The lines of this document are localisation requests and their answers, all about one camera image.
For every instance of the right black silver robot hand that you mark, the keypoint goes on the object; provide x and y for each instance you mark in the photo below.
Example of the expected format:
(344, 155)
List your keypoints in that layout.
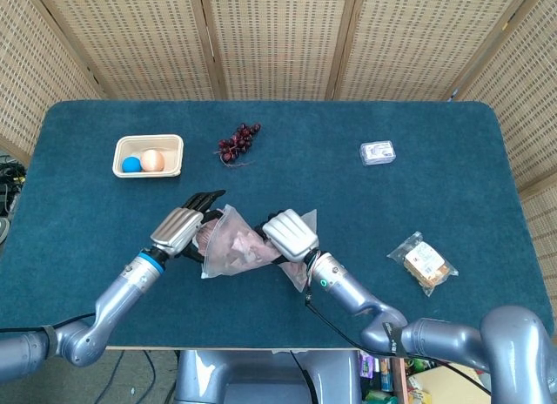
(289, 234)

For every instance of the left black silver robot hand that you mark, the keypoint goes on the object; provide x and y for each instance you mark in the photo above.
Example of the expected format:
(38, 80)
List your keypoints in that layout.
(176, 230)

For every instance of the clear plastic bag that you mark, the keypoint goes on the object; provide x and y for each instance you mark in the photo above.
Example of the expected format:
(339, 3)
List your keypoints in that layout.
(243, 247)

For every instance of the clear bag of meat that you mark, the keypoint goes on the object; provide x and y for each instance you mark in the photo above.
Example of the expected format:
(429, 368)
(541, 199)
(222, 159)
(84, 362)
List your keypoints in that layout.
(226, 264)

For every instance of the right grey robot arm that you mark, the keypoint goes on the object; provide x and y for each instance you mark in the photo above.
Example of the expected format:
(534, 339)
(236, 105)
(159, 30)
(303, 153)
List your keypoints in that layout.
(435, 334)

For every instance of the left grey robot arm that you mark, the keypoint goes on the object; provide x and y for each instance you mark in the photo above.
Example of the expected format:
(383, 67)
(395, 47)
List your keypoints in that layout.
(117, 295)

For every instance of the peach coloured ball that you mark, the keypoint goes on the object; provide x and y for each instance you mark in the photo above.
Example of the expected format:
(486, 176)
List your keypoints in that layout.
(152, 160)

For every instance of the blue ball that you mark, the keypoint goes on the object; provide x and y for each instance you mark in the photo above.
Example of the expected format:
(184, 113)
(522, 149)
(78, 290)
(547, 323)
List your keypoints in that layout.
(131, 164)

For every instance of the beige rectangular tray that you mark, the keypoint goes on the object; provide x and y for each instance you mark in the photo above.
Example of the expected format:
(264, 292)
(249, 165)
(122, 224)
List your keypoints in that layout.
(172, 147)

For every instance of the dark red grape bunch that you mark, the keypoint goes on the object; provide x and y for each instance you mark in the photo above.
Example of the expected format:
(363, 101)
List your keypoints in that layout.
(237, 143)

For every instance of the small clear plastic box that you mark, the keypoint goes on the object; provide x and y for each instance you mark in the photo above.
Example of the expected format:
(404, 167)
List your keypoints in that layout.
(377, 153)

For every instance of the clear-wrapped snack pack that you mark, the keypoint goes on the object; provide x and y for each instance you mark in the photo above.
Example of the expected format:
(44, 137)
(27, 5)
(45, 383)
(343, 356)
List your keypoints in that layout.
(424, 262)

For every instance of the grey robot torso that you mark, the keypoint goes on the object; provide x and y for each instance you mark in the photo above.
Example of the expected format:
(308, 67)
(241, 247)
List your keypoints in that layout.
(261, 373)

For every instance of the colourful bottles on shelf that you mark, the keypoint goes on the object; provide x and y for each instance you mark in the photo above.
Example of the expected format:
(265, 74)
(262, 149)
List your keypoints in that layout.
(376, 371)

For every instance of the woven bamboo folding screen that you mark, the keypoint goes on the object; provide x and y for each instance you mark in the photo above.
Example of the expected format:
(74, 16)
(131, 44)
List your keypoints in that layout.
(278, 38)

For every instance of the yellow paper folder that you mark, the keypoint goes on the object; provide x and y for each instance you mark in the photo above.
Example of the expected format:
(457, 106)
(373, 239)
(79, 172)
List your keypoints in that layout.
(444, 386)

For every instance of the wooden shelf post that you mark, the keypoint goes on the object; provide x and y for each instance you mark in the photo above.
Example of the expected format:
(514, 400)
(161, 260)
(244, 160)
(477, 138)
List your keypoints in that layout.
(398, 378)

